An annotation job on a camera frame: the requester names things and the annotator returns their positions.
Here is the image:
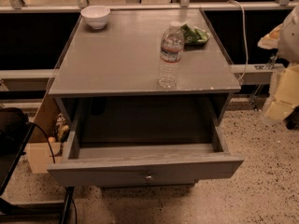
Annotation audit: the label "grey top drawer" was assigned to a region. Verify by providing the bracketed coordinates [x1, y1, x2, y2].
[48, 96, 243, 188]

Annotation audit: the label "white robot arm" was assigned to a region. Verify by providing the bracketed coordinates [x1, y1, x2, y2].
[258, 6, 299, 121]

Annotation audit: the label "grey wooden drawer cabinet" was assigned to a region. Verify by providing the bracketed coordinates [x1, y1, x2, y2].
[48, 8, 242, 129]

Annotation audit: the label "green chip bag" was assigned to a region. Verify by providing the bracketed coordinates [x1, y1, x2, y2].
[181, 23, 210, 46]

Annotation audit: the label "clear plastic water bottle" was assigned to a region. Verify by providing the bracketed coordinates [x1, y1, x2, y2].
[158, 21, 184, 89]

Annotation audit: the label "white ceramic bowl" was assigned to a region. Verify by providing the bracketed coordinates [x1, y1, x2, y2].
[80, 6, 110, 29]

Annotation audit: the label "toy items in box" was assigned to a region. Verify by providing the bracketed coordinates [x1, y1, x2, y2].
[48, 113, 70, 143]

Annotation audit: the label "cardboard box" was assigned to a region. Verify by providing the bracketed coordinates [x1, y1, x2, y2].
[26, 95, 63, 174]

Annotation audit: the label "black chair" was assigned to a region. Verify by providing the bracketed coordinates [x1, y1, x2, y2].
[0, 107, 74, 224]

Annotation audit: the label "metal railing frame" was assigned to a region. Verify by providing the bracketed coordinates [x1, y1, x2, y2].
[1, 0, 292, 91]

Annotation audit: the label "white cable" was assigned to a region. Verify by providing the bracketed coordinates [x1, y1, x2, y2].
[227, 0, 249, 82]

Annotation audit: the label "black cable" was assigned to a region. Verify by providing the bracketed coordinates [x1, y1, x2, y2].
[27, 121, 78, 224]

